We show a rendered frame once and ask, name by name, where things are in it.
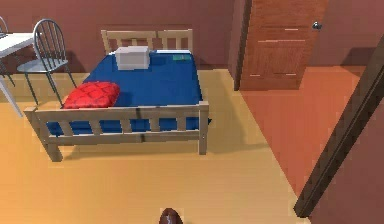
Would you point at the wooden bed with blue mattress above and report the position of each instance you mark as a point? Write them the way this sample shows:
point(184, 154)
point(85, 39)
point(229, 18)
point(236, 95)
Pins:
point(160, 83)

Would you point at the green book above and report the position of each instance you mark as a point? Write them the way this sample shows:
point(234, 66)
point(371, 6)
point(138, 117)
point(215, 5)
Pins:
point(181, 57)

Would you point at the white pillow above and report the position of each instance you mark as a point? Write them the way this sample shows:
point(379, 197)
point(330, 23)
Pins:
point(132, 58)

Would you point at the red quilted cushion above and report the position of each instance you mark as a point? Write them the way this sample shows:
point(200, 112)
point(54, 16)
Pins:
point(91, 95)

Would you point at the brown wooden room door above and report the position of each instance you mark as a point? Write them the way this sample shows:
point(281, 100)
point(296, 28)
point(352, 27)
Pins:
point(280, 50)

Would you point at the grey metal spindle chair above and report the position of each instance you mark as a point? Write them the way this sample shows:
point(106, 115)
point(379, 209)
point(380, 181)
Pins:
point(36, 66)
point(2, 28)

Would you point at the white table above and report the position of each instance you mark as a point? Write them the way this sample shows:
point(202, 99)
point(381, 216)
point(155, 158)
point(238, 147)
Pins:
point(13, 41)

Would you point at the dark brown door frame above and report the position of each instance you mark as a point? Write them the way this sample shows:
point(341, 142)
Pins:
point(343, 133)

